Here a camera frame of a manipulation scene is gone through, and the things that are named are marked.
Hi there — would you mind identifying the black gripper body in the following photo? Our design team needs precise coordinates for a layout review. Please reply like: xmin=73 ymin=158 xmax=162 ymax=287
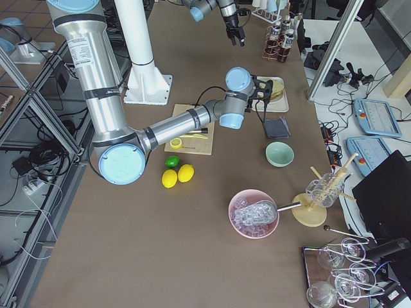
xmin=223 ymin=13 xmax=240 ymax=35
xmin=249 ymin=75 xmax=263 ymax=101

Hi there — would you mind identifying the white round plate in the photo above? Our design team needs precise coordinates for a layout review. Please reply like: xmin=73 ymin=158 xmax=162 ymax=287
xmin=257 ymin=76 xmax=285 ymax=102

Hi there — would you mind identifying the cream rabbit serving tray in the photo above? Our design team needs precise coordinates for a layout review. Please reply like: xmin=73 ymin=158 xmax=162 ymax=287
xmin=250 ymin=91 xmax=289 ymax=112

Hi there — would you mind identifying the wine glass rack tray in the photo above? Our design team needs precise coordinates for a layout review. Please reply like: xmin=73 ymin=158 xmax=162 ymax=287
xmin=301 ymin=236 xmax=411 ymax=308

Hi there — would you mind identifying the tea bottle right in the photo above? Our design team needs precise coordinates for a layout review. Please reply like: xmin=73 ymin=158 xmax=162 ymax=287
xmin=267 ymin=21 xmax=281 ymax=47

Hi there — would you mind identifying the tea bottle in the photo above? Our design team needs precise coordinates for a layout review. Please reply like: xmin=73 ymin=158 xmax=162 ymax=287
xmin=277 ymin=29 xmax=294 ymax=63
xmin=267 ymin=21 xmax=281 ymax=47
xmin=281 ymin=15 xmax=291 ymax=33

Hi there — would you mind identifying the white dish rack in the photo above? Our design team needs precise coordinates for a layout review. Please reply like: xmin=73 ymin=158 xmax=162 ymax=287
xmin=252 ymin=0 xmax=289 ymax=24

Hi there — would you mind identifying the grey folded cloth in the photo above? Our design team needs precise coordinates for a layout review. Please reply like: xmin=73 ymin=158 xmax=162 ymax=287
xmin=263 ymin=117 xmax=291 ymax=139

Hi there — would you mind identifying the tea bottle back left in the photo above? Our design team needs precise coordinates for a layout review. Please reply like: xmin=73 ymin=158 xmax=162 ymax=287
xmin=281 ymin=15 xmax=291 ymax=33

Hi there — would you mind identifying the tea bottle front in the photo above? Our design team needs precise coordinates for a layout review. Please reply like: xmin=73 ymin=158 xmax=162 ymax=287
xmin=277 ymin=29 xmax=294 ymax=63

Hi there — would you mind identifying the mint green bowl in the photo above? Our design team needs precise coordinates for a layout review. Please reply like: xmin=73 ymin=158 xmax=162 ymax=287
xmin=265 ymin=142 xmax=295 ymax=167

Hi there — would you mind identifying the steel muddler black tip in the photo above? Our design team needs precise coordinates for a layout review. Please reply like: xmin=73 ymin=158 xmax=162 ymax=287
xmin=188 ymin=128 xmax=208 ymax=134

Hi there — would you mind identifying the yellow plastic knife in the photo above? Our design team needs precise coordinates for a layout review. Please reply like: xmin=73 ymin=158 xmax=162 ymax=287
xmin=179 ymin=133 xmax=208 ymax=139

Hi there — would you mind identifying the bamboo cutting board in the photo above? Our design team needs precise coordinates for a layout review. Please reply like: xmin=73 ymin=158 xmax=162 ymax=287
xmin=151 ymin=104 xmax=214 ymax=155

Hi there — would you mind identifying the half lemon slice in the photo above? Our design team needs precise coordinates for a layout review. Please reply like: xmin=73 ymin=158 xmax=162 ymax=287
xmin=170 ymin=137 xmax=182 ymax=150

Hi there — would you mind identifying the pink ice bowl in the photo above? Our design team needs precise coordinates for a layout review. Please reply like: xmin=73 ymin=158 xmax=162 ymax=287
xmin=229 ymin=189 xmax=279 ymax=239

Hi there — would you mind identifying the yellow lemon upper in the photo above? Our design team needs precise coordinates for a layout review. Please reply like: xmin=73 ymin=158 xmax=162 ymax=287
xmin=177 ymin=164 xmax=195 ymax=183

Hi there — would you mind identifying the yellow lemon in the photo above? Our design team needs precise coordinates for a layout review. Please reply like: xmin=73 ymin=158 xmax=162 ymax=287
xmin=177 ymin=164 xmax=195 ymax=183
xmin=161 ymin=169 xmax=178 ymax=189

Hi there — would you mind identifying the green lime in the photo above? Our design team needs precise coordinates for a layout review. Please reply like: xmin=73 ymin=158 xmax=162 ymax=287
xmin=165 ymin=155 xmax=180 ymax=168

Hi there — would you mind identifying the blue teach pendant upper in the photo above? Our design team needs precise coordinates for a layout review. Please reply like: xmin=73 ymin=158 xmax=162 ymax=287
xmin=353 ymin=99 xmax=403 ymax=137

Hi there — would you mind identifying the blue teach pendant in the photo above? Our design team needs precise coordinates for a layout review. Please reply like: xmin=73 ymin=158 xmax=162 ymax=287
xmin=345 ymin=136 xmax=392 ymax=176
xmin=353 ymin=99 xmax=403 ymax=137

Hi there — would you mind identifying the glass pitcher on stand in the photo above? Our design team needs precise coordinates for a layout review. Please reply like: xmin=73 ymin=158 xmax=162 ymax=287
xmin=306 ymin=173 xmax=344 ymax=208

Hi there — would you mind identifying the metal ice scoop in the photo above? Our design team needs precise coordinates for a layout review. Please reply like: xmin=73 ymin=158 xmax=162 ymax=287
xmin=231 ymin=200 xmax=302 ymax=226

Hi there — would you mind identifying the blue teach pendant lower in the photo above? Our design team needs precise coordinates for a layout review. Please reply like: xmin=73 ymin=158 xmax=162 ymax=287
xmin=345 ymin=136 xmax=392 ymax=176

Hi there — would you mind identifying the yellow lemon lower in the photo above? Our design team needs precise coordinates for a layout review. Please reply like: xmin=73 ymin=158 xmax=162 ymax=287
xmin=161 ymin=169 xmax=178 ymax=189

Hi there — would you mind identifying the wooden cup tree stand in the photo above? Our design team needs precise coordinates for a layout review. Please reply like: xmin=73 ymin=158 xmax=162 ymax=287
xmin=292 ymin=153 xmax=358 ymax=227

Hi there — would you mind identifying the black monitor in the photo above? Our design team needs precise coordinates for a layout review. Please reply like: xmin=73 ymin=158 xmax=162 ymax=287
xmin=353 ymin=150 xmax=410 ymax=240

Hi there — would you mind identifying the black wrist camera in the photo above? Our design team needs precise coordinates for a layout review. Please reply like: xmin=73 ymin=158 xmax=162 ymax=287
xmin=238 ymin=8 xmax=251 ymax=17
xmin=260 ymin=80 xmax=274 ymax=103

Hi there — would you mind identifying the copper wire bottle rack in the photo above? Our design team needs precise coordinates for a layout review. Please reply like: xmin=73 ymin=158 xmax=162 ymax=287
xmin=263 ymin=27 xmax=285 ymax=60

